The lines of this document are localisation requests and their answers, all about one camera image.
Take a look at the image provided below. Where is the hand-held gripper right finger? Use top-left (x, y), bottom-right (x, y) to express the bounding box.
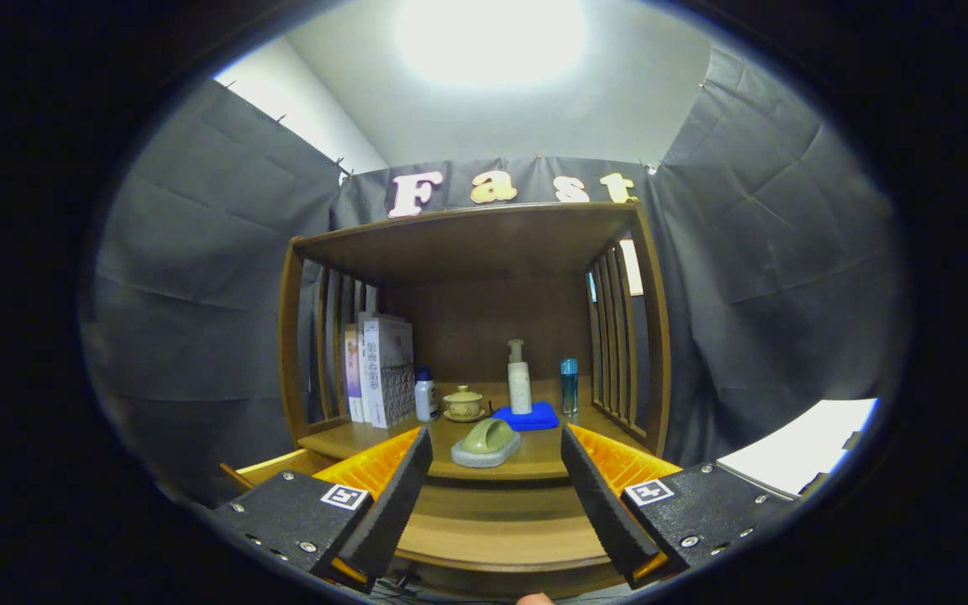
top-left (560, 424), bottom-right (796, 591)

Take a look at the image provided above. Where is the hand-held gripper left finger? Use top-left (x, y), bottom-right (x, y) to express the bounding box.
top-left (213, 426), bottom-right (434, 594)

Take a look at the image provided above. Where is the brown wooden drawer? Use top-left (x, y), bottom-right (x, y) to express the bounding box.
top-left (221, 448), bottom-right (644, 599)

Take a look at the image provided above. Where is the wooden countertop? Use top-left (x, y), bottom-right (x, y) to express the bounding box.
top-left (297, 378), bottom-right (650, 482)

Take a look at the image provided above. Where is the brown wooden cabinet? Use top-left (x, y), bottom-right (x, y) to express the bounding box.
top-left (278, 202), bottom-right (671, 597)

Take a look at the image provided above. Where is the white bottle blue cap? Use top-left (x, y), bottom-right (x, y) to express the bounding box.
top-left (414, 366), bottom-right (440, 423)

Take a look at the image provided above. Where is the blue folded cloth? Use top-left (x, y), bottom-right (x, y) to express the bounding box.
top-left (491, 401), bottom-right (560, 432)

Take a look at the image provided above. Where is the yellow lidded teacup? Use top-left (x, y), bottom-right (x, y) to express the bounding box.
top-left (442, 385), bottom-right (487, 423)

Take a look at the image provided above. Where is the purple book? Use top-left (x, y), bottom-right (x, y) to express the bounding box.
top-left (344, 324), bottom-right (364, 424)

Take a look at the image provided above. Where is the thick white patterned book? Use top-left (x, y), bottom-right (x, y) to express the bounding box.
top-left (363, 314), bottom-right (416, 429)

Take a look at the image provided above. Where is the white pump bottle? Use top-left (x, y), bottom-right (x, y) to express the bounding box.
top-left (508, 339), bottom-right (533, 415)

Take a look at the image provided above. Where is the white table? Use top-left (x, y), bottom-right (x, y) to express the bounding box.
top-left (715, 398), bottom-right (880, 498)

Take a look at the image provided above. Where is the black backdrop cloth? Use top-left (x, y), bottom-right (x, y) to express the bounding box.
top-left (81, 46), bottom-right (909, 505)

